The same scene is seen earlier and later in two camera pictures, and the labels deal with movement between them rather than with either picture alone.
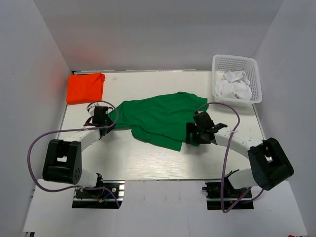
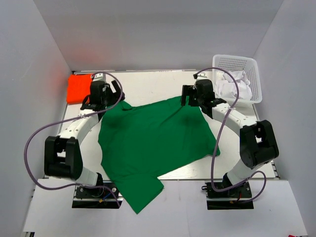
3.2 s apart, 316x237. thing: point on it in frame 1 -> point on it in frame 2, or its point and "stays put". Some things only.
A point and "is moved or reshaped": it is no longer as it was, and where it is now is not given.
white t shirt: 235,83 stays put
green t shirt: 160,120 is moved or reshaped
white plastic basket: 223,63 stays put
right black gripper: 193,135 -> 188,95
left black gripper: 106,127 -> 112,92
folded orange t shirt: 85,88 stays put
